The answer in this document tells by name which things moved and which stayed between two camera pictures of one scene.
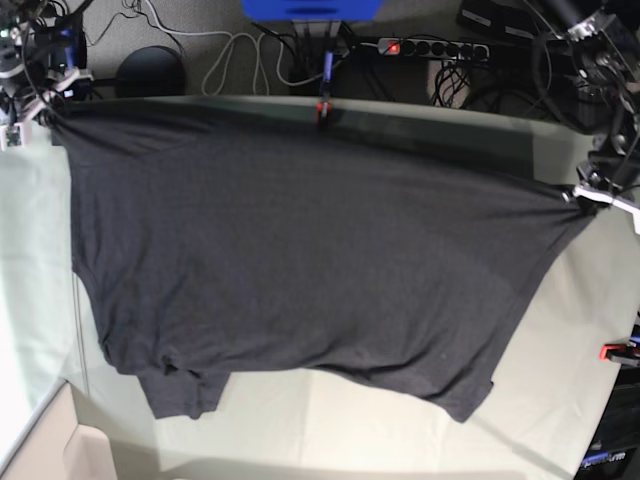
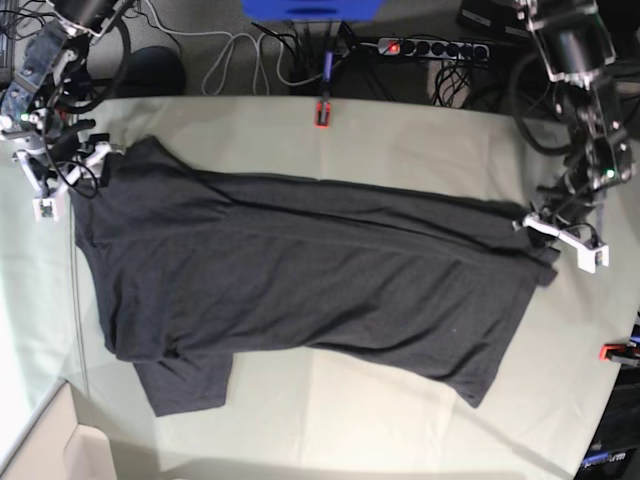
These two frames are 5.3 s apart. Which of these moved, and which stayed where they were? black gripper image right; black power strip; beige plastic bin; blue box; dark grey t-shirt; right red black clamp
Moved: dark grey t-shirt; black gripper image right
Stayed: black power strip; beige plastic bin; right red black clamp; blue box
